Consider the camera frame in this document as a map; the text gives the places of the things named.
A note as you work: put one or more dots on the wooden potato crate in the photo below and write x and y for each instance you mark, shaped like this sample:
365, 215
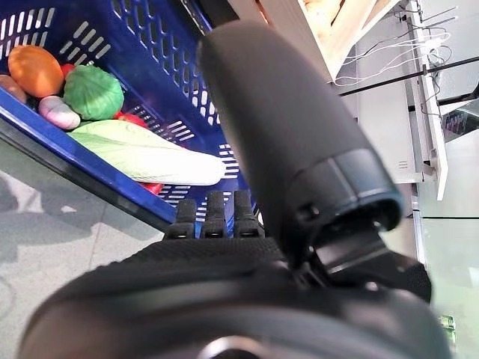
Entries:
337, 45

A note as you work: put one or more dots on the red bell pepper toy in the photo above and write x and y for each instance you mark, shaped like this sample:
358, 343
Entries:
153, 188

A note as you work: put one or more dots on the long napa cabbage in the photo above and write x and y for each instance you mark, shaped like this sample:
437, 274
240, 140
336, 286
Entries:
149, 157

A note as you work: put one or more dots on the small green cabbage toy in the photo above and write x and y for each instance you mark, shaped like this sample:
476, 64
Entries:
93, 93

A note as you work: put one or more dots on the small orange fruit toy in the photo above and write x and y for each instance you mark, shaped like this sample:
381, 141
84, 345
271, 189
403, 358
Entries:
35, 71

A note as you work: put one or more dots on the tan ginger toy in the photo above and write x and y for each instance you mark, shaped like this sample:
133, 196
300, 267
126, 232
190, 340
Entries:
11, 88

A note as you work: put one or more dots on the tiny red vegetable toy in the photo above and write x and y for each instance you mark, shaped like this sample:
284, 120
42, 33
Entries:
68, 71

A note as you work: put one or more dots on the small red tomato toy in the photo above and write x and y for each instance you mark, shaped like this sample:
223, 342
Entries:
129, 119

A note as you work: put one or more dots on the small white garlic toy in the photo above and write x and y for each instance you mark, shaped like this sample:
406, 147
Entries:
58, 112

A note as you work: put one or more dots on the blue plastic shopping basket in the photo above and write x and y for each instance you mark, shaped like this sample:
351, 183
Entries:
161, 56

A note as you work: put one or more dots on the white desk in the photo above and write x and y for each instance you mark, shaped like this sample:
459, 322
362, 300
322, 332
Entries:
374, 131

